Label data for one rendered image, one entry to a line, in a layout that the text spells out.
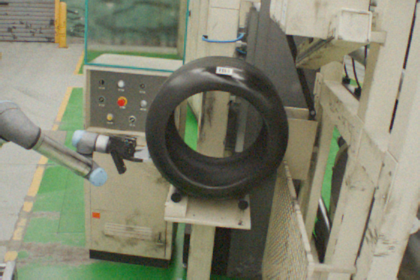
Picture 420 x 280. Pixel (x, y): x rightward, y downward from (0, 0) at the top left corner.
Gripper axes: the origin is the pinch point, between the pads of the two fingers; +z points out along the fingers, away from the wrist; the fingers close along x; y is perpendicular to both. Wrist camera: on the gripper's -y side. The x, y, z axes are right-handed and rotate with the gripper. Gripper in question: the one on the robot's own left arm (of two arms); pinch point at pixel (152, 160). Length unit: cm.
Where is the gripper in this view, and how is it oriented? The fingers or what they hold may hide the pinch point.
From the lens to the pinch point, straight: 186.3
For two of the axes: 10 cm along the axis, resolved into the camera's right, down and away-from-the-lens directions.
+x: 0.6, -3.2, 9.5
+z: 9.8, 2.2, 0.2
